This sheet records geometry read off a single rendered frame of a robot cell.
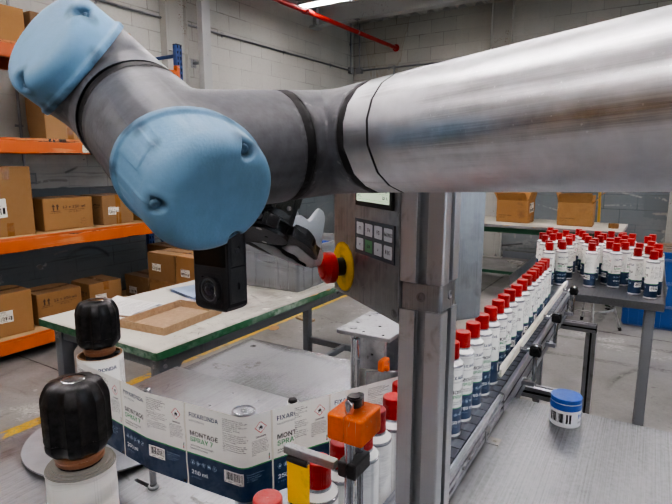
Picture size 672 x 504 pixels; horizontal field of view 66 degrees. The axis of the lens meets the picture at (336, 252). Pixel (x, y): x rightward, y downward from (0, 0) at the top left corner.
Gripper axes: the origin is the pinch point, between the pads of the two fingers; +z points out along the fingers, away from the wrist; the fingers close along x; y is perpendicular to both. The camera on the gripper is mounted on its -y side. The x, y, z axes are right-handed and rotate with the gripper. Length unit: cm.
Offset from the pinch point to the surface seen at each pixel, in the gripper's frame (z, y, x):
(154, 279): 270, 49, 344
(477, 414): 77, -8, -4
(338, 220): 1.9, 6.6, -0.9
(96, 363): 21, -19, 56
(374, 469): 24.3, -21.2, -3.5
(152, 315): 107, 1, 144
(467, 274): 2.3, 1.7, -17.7
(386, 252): -3.2, 1.3, -10.8
